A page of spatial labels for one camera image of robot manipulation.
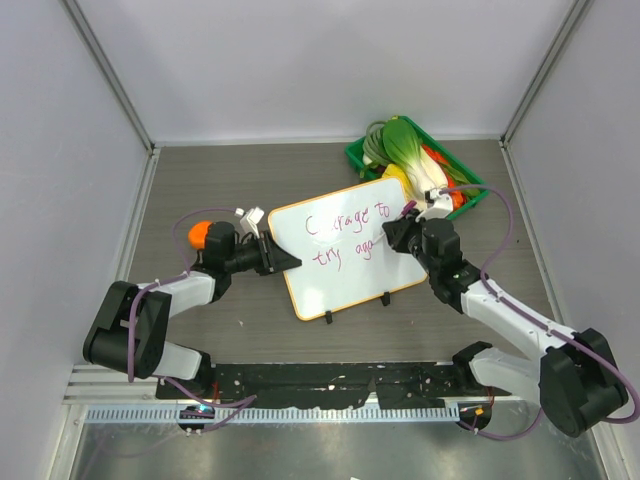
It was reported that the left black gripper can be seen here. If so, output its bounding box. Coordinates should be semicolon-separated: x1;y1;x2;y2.
226;231;300;276

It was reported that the magenta marker cap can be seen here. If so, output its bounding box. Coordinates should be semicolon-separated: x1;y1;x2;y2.
401;200;416;216

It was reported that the orange framed whiteboard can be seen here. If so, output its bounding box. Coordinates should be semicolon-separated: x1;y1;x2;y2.
268;178;427;321

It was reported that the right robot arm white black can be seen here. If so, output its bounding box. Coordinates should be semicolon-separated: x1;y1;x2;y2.
383;210;639;437

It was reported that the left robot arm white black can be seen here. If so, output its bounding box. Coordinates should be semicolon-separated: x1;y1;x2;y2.
82;222;302;399

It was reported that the right black whiteboard foot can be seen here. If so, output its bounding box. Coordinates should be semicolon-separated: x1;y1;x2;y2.
380;291;391;306

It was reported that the yellow toy vegetable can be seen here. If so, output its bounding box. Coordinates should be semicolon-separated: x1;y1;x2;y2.
381;163;412;194

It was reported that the red orange toy pepper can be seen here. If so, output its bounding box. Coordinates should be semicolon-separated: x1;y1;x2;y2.
422;144;480;210

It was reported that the orange toy fruit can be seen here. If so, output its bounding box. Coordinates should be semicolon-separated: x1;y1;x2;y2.
187;221;212;250

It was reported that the grey green coiled toy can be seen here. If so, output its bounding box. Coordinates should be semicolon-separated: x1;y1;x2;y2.
363;121;391;169

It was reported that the toy bok choy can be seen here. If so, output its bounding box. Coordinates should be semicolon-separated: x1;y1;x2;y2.
382;117;448;196

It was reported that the green plastic basket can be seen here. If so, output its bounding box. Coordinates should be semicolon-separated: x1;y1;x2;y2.
344;116;488;219

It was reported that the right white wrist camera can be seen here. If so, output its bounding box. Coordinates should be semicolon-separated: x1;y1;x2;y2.
417;188;454;220

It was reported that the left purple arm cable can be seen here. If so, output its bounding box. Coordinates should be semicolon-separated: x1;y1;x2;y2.
127;205;259;434

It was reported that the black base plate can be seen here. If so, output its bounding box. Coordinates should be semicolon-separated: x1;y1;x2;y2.
181;362;507;410

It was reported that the slotted grey cable duct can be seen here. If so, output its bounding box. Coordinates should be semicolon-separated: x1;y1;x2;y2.
85;403;459;425

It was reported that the right aluminium frame post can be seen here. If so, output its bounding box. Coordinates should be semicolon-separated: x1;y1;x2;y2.
500;0;593;148

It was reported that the aluminium frame post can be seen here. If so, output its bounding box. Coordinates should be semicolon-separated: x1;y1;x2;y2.
60;0;155;153
500;0;593;148

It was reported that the left aluminium frame post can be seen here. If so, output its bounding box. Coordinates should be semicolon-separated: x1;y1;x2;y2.
60;0;155;153

